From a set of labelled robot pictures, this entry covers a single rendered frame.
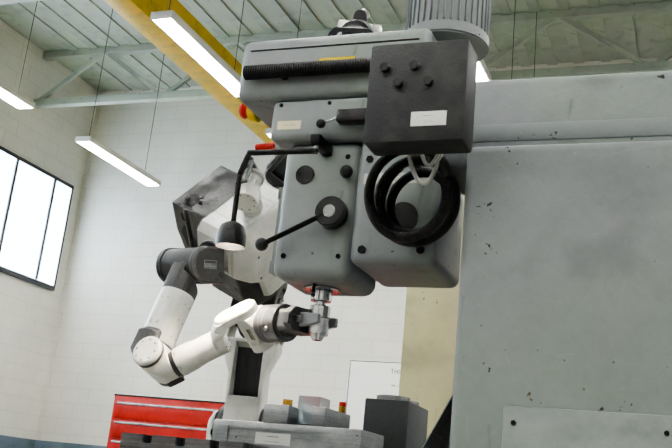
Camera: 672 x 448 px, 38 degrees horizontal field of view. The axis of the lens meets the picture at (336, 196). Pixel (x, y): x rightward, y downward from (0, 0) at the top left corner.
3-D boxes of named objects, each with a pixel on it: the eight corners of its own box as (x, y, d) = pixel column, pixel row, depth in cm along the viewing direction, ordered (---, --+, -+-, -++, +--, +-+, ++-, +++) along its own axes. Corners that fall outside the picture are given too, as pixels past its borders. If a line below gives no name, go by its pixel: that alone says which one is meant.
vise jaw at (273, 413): (261, 421, 210) (264, 403, 212) (289, 428, 224) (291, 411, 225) (287, 423, 208) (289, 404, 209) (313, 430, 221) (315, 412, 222)
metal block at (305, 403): (295, 423, 212) (298, 395, 214) (306, 425, 218) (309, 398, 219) (317, 424, 210) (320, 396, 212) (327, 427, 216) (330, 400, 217)
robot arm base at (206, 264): (160, 295, 257) (150, 253, 255) (194, 280, 267) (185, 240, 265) (200, 294, 247) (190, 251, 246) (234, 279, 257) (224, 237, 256)
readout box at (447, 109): (359, 141, 186) (369, 41, 192) (374, 157, 194) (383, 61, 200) (462, 137, 179) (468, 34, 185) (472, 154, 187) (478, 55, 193)
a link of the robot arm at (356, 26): (375, 60, 247) (379, 56, 259) (377, 21, 245) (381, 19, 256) (326, 57, 248) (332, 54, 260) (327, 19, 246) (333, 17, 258)
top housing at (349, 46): (233, 100, 229) (242, 38, 234) (277, 140, 253) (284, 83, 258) (427, 89, 213) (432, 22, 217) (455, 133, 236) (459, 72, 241)
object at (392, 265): (346, 262, 207) (357, 148, 215) (381, 288, 229) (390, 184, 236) (433, 263, 200) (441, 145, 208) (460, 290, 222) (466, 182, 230)
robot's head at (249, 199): (234, 217, 258) (231, 192, 252) (242, 192, 265) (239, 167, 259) (259, 219, 257) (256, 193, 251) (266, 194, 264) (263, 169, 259)
